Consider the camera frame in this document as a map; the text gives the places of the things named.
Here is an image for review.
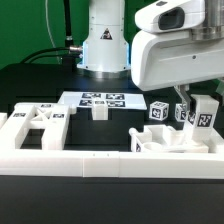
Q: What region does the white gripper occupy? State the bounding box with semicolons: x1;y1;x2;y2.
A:
131;0;224;113

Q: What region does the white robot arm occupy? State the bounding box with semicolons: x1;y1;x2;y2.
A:
78;0;224;102

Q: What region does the white tagged cube right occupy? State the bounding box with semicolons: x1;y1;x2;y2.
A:
175;104;186;122

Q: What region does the white tagged cube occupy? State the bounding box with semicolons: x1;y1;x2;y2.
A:
175;104;186;122
149;101;169;121

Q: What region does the white tagged cube left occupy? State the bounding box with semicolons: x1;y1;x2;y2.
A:
149;101;169;121

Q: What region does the white marker sheet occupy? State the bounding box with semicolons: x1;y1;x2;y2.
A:
58;91;147;110

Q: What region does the white U-shaped fence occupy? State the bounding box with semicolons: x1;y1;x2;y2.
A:
0;112;224;178

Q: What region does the black cable bundle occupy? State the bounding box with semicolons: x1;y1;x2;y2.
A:
20;0;84;65

